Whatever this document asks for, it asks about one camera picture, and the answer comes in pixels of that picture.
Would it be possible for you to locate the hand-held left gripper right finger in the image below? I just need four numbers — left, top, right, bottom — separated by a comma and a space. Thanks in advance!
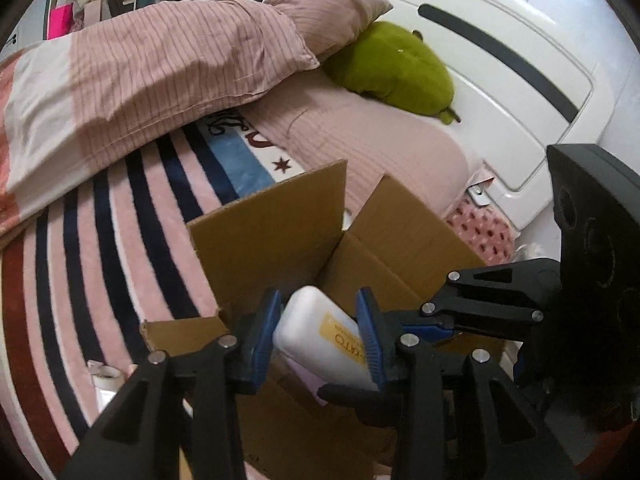
354, 287, 581, 480

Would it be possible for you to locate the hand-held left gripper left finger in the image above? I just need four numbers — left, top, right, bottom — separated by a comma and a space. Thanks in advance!
60, 288, 284, 480

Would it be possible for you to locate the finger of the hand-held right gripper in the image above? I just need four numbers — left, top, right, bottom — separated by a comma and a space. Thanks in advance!
318, 384, 401, 429
397, 258, 563, 345

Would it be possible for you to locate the white bottle with yellow label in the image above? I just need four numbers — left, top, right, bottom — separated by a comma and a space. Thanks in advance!
272, 286, 377, 392

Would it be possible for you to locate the brown cardboard box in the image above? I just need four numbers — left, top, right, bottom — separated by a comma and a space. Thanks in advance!
140, 159, 506, 480

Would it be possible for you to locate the pink dotted cloth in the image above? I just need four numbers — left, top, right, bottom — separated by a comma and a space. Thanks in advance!
445, 196, 517, 266

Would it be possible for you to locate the white tape roll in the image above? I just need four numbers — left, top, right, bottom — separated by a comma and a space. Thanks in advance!
87, 360, 127, 412

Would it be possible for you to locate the striped pink navy blanket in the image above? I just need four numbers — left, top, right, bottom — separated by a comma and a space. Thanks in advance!
0, 110, 311, 480

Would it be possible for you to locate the pink bed sheet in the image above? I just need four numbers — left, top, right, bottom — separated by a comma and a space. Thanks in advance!
240, 67, 483, 221

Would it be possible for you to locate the white headboard with black stripe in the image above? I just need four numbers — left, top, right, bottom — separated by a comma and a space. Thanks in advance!
270, 0, 618, 233

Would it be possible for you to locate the green plush toy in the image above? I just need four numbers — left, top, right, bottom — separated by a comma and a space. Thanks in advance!
322, 21, 462, 126

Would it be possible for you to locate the pink striped duvet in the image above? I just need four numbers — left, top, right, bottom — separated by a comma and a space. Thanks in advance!
0, 0, 321, 241

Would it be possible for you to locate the pink striped pillow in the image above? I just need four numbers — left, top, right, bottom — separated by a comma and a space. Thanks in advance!
265, 0, 395, 63

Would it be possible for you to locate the bright pink bag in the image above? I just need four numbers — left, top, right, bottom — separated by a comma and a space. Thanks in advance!
47, 2, 76, 41

